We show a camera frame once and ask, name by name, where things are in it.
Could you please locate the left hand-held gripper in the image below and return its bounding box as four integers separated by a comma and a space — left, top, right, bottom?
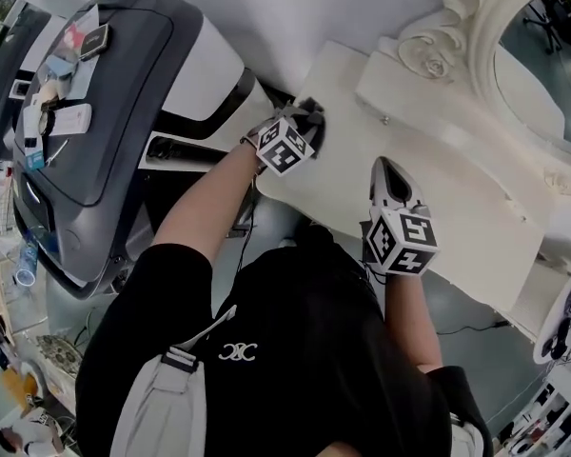
254, 104, 316, 179

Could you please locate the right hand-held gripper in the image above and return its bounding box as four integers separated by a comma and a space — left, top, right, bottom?
360, 156, 440, 276

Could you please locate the grey cloth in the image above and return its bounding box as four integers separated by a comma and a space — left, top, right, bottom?
292, 95, 328, 161

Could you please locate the person's right forearm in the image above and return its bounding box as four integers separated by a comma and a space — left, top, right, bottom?
384, 271, 443, 375

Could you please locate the person's left forearm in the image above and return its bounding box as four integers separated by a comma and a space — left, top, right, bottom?
149, 144, 266, 316

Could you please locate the white dressing table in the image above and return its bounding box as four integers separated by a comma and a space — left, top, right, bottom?
255, 39, 561, 345

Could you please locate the cream raised drawer shelf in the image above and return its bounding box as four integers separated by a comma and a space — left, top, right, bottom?
354, 48, 553, 237

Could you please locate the dark grey white machine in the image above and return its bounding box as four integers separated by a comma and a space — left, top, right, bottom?
11, 0, 258, 302
0, 0, 53, 173

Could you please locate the round white side table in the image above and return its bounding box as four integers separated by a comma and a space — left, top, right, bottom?
532, 265, 571, 366

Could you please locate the black rectangular case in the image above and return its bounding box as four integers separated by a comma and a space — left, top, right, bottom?
78, 22, 112, 62

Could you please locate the white rectangular remote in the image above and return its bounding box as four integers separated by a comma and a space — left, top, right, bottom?
50, 103, 93, 136

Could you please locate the black shirt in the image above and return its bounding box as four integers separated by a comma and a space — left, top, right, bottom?
74, 224, 495, 457

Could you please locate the pink red packet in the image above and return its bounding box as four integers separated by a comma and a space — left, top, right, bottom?
62, 24, 85, 50

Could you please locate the thin metal pen tool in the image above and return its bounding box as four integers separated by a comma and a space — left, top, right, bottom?
46, 138, 71, 167

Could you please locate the black tape roll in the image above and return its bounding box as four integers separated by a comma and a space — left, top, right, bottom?
36, 109, 58, 137

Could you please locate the white shelf rack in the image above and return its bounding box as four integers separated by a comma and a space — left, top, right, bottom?
497, 364, 571, 457

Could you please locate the clear blue label bottle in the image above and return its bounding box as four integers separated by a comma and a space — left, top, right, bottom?
13, 243, 40, 288

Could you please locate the patterned round cushion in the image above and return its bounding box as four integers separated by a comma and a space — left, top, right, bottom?
35, 333, 83, 376

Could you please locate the black wrist strap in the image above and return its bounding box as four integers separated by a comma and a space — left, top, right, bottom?
239, 133, 268, 176

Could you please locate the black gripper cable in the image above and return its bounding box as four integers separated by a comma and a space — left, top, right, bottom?
226, 173, 261, 275

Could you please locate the black floor cable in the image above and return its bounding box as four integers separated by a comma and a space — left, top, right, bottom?
436, 320, 511, 337

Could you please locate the oval mirror white carved frame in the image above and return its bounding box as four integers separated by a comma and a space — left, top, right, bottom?
378, 0, 571, 197

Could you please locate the grey backpack strap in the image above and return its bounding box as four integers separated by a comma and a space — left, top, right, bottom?
449, 411, 485, 457
109, 305, 239, 457

